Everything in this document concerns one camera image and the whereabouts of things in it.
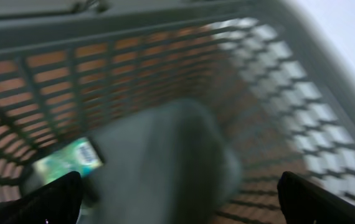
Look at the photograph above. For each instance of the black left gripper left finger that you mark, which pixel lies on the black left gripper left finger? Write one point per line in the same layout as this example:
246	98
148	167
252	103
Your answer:
58	202

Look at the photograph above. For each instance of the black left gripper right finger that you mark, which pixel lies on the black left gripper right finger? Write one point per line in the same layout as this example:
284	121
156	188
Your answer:
303	202

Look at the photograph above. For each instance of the green tissue pack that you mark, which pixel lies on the green tissue pack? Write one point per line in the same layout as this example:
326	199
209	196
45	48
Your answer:
79	156

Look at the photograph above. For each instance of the grey plastic mesh basket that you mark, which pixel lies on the grey plastic mesh basket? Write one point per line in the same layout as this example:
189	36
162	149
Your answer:
196	108

